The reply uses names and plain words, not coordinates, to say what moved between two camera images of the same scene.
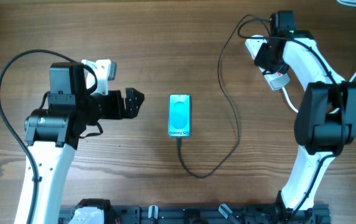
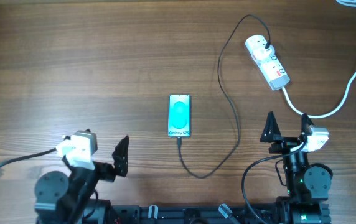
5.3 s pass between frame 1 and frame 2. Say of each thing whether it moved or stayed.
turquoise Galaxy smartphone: stayed
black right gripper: moved
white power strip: stayed
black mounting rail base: stayed
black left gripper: moved
